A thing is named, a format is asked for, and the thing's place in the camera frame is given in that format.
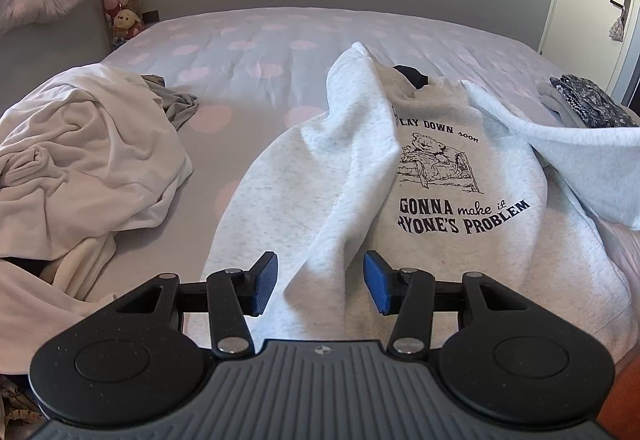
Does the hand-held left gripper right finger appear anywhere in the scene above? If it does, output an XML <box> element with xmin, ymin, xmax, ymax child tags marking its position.
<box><xmin>362</xmin><ymin>250</ymin><xmax>528</xmax><ymax>356</ymax></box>

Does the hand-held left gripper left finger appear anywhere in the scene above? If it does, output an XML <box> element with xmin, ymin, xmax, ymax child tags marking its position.
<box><xmin>116</xmin><ymin>251</ymin><xmax>279</xmax><ymax>358</ymax></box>

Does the light grey printed sweatshirt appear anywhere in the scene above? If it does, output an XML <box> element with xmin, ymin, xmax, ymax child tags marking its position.
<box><xmin>202</xmin><ymin>41</ymin><xmax>640</xmax><ymax>371</ymax></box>

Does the olive grey garment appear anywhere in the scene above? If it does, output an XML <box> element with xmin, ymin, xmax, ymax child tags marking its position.
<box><xmin>140</xmin><ymin>74</ymin><xmax>200</xmax><ymax>133</ymax></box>

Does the navy blue garment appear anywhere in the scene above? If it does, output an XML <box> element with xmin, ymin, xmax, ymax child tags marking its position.
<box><xmin>392</xmin><ymin>65</ymin><xmax>431</xmax><ymax>90</ymax></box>

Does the bed with pink-dotted sheet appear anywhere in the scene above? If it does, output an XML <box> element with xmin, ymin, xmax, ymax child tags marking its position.
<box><xmin>0</xmin><ymin>7</ymin><xmax>640</xmax><ymax>373</ymax></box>

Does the cream white garment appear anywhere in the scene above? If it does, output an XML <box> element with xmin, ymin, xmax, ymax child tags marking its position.
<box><xmin>0</xmin><ymin>63</ymin><xmax>195</xmax><ymax>377</ymax></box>

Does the folded grey garment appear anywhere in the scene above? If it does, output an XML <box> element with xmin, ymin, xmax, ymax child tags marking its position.
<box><xmin>538</xmin><ymin>82</ymin><xmax>586</xmax><ymax>127</ymax></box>

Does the dark patterned folded garment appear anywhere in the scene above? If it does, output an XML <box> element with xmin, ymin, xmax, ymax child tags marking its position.
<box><xmin>549</xmin><ymin>74</ymin><xmax>640</xmax><ymax>129</ymax></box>

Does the small patterned hanging pouch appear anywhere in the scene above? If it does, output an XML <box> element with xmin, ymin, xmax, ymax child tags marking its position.
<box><xmin>608</xmin><ymin>12</ymin><xmax>627</xmax><ymax>42</ymax></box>

